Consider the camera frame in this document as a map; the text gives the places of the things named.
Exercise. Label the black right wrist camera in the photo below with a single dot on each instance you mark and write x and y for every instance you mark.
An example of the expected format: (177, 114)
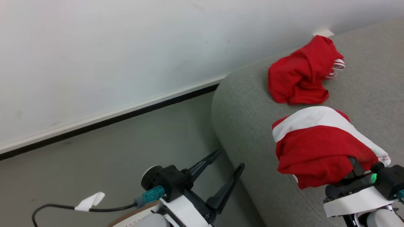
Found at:
(391, 181)

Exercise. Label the white laundry basket tan rim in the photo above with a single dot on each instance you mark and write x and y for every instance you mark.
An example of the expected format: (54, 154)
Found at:
(132, 219)

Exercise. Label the small white wall box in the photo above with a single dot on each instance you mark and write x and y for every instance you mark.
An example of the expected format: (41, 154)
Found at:
(323, 32)

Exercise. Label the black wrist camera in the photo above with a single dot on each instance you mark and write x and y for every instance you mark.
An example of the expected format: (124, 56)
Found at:
(167, 179)
(391, 181)

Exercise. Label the red and white garment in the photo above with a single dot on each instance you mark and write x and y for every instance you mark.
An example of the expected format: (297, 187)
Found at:
(315, 145)

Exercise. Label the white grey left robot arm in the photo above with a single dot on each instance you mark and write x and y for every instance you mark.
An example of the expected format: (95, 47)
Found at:
(148, 222)

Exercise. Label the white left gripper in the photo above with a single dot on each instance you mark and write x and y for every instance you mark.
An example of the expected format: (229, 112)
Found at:
(186, 211)

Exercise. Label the white wall trim strip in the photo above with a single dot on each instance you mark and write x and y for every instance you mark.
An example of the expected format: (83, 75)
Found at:
(94, 120)

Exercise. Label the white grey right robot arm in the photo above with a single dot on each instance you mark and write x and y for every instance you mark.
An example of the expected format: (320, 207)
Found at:
(382, 219)

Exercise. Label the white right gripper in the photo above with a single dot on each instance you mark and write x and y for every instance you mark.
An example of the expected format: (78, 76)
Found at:
(353, 200)

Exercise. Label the grey fabric sofa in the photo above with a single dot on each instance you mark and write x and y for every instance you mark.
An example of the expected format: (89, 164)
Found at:
(246, 126)

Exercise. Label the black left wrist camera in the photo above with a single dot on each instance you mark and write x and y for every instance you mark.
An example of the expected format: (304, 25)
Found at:
(167, 179)

